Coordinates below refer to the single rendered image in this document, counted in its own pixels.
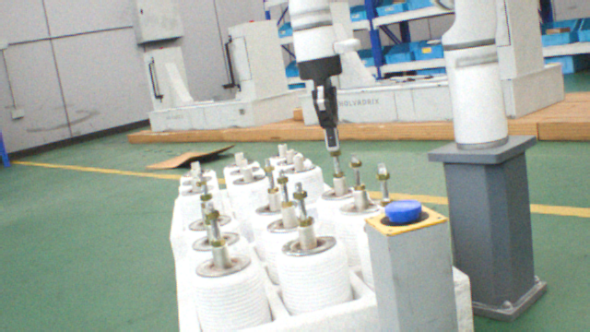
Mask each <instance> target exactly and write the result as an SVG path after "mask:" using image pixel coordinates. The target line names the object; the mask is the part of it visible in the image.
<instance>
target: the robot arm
mask: <svg viewBox="0 0 590 332"><path fill-rule="evenodd" d="M429 1H430V2H431V3H432V4H433V5H435V6H436V7H438V8H440V9H441V10H448V11H453V10H455V21H454V24H453V26H452V27H451V29H450V30H448V31H447V32H446V33H445V34H444V35H443V36H442V49H443V57H444V60H445V66H446V73H447V81H448V89H449V97H451V106H452V114H453V122H454V138H455V145H456V147H457V148H460V149H478V150H480V149H481V148H485V149H488V148H493V147H497V146H500V145H503V144H505V143H507V141H508V138H509V134H508V125H507V114H506V105H505V97H504V95H503V87H502V83H501V73H500V64H499V60H498V55H497V46H496V44H495V43H496V29H497V24H498V15H497V11H496V0H429ZM289 15H290V21H291V26H292V31H293V44H294V51H295V56H296V61H297V67H298V73H299V77H300V78H301V81H309V79H311V80H312V81H313V82H314V90H311V94H312V95H313V105H314V108H315V111H316V114H317V118H318V121H319V125H320V127H322V129H324V135H325V141H326V147H327V150H329V151H331V150H338V149H339V148H340V139H339V133H338V127H337V126H338V119H339V116H338V103H336V86H332V82H331V76H335V75H339V74H342V72H343V67H342V62H340V55H339V54H340V53H348V52H353V51H354V52H356V51H359V50H362V47H361V42H360V41H359V40H348V41H343V42H337V37H336V32H335V29H334V26H333V25H334V24H333V19H332V18H331V13H330V7H329V0H290V1H289Z"/></svg>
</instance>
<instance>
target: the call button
mask: <svg viewBox="0 0 590 332"><path fill-rule="evenodd" d="M421 211H422V207H421V203H420V202H419V201H417V200H400V201H395V202H393V203H389V204H388V205H386V206H385V207H384V213H385V216H387V217H389V219H390V221H391V222H395V223H404V221H410V220H414V219H417V218H418V217H419V213H420V212H421Z"/></svg>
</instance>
